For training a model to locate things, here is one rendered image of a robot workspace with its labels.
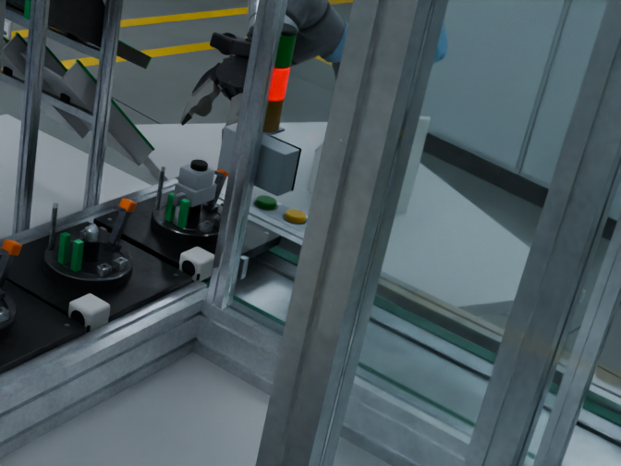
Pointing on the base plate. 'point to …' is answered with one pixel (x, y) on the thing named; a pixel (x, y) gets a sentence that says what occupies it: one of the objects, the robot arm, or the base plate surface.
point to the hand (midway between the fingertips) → (202, 127)
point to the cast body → (195, 184)
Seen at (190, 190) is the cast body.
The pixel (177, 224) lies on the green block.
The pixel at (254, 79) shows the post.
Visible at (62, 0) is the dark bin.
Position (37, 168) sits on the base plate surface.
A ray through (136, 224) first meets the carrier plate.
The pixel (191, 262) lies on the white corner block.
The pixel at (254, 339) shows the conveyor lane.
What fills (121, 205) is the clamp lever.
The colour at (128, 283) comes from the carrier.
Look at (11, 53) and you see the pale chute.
